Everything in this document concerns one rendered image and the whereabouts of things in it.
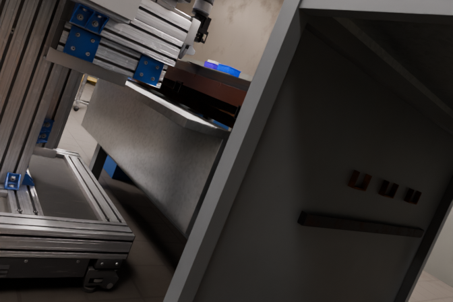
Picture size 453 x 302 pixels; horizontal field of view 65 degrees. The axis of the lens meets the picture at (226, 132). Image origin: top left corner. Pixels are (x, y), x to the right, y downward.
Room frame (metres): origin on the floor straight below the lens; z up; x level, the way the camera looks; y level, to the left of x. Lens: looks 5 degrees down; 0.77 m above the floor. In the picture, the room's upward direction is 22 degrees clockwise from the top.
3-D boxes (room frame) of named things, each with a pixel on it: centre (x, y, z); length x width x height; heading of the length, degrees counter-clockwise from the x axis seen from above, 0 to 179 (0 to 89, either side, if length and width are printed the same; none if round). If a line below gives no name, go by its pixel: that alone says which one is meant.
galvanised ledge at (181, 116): (1.62, 0.47, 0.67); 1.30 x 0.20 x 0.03; 41
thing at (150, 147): (1.67, 0.41, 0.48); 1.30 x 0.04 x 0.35; 41
